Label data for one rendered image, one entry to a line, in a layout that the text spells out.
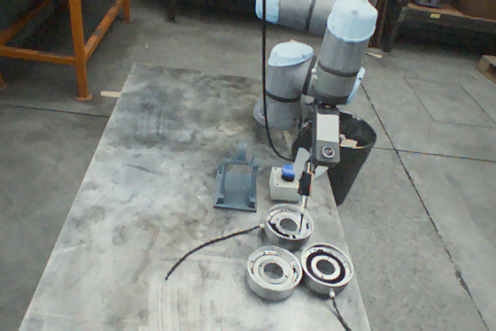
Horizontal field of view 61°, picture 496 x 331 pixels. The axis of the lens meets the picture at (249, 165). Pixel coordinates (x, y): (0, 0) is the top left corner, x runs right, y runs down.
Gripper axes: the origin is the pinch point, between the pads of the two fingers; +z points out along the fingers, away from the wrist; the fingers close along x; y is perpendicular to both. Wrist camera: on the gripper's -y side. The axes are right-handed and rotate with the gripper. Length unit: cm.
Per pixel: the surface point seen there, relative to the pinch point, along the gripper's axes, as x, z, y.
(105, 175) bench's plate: 44.1, 13.0, 7.7
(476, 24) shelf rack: -217, 54, 339
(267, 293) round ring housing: 7.0, 10.3, -21.8
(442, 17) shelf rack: -181, 52, 338
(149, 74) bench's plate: 44, 13, 61
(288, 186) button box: 1.5, 8.6, 6.9
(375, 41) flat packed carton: -129, 88, 347
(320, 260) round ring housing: -4.2, 10.5, -12.7
